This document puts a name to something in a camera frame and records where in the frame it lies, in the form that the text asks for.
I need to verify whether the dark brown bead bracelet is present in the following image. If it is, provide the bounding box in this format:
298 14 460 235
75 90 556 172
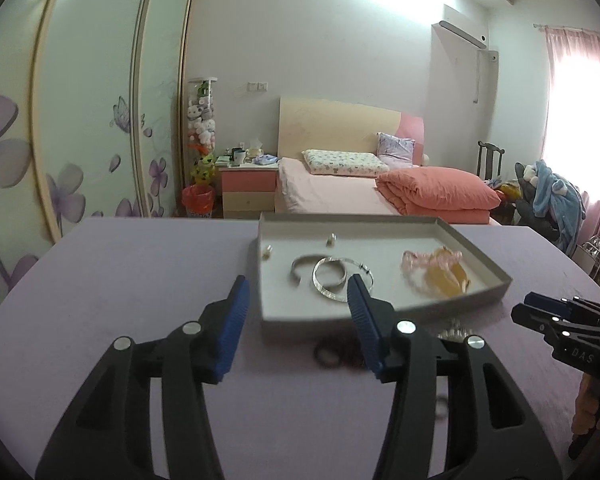
314 337 371 371

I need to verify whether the silver cuff bracelet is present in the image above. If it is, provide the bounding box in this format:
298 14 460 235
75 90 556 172
290 255 326 287

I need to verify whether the pink curtain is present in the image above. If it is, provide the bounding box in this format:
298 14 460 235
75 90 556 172
535 25 600 241

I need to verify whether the beige and pink headboard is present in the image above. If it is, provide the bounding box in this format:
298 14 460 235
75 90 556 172
278 97 425 167

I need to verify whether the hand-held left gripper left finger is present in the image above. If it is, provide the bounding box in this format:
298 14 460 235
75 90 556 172
35 275 251 480

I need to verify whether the coral folded quilt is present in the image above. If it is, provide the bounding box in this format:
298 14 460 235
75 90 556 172
375 167 502 226

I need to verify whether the light purple pillow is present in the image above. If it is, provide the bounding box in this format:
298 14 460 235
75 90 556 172
376 132 415 166

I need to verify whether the yellow amber bracelet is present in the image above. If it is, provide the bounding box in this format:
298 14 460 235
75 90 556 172
425 260 473 293

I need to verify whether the pink nightstand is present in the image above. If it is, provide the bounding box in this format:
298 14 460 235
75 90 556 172
219 162 280 220

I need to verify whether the clear tube of plush toys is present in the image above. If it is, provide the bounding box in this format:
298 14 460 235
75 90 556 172
186 77 218 186

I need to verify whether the blue plush garment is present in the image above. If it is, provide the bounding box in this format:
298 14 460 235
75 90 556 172
530 160 587 256

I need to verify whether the person's right hand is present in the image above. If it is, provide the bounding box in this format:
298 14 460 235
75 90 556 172
571 374 600 436

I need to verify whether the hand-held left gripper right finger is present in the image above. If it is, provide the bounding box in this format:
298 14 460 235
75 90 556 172
346 275 563 480

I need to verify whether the dark wooden chair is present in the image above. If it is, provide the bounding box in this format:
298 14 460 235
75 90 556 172
477 141 505 183

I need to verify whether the pink bed mattress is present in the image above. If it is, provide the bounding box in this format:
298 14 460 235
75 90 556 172
275 157 406 217

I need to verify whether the flower print sliding wardrobe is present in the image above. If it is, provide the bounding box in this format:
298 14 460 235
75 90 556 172
0 0 198 306

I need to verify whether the white air conditioner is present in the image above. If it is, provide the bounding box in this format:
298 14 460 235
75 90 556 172
439 20 488 50

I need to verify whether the floral white pillow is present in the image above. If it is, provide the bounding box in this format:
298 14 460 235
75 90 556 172
301 149 390 177

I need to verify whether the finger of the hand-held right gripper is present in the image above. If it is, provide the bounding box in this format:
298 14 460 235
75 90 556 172
524 291 600 323
511 303 588 348

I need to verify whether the white pearl bracelet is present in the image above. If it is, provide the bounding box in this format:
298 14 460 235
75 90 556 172
437 327 481 343

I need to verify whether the pink crystal bead bracelet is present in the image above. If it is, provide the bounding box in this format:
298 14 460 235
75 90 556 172
401 247 463 286

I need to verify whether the bin with red bag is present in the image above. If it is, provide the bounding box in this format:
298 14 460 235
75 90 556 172
181 184 216 219

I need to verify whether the wide silver bangle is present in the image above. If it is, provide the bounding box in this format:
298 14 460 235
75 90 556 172
312 256 350 302

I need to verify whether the grey cardboard tray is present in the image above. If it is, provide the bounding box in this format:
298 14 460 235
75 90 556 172
257 211 513 343

